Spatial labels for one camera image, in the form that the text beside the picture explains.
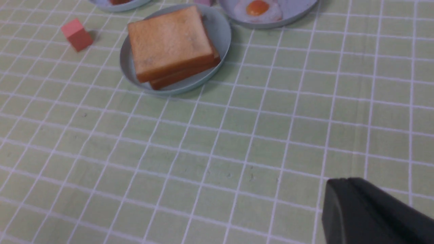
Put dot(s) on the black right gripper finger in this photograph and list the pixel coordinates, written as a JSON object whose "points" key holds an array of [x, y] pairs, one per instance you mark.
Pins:
{"points": [[356, 211]]}

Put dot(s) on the grey egg plate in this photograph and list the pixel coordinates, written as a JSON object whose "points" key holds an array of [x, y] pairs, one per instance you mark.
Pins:
{"points": [[292, 11]]}

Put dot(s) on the middle fried egg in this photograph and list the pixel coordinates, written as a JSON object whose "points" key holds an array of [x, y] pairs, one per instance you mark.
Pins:
{"points": [[258, 11]]}

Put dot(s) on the light blue centre plate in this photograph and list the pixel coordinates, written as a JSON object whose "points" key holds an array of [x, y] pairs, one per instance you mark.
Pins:
{"points": [[220, 34]]}

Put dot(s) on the pink cube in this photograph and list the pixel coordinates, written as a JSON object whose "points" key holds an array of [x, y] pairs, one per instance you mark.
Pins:
{"points": [[204, 2]]}

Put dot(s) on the blue bread plate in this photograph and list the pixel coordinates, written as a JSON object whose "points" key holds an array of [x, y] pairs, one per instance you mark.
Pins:
{"points": [[105, 6]]}

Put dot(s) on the salmon red cube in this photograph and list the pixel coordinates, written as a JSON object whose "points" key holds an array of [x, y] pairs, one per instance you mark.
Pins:
{"points": [[77, 36]]}

